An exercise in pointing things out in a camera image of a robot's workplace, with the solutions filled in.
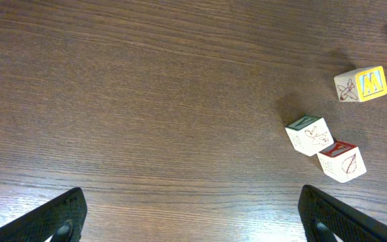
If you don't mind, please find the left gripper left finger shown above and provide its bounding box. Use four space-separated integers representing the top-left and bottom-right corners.
0 188 87 242

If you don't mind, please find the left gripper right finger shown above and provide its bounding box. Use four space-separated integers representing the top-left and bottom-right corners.
298 185 387 242

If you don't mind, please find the yellow-top block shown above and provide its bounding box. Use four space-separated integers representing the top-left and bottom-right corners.
334 66 387 102

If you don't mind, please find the red-edged block left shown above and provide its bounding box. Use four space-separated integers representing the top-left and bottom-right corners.
285 115 334 157

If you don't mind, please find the blue-edged leaf block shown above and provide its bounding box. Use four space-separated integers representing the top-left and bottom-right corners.
317 141 367 183

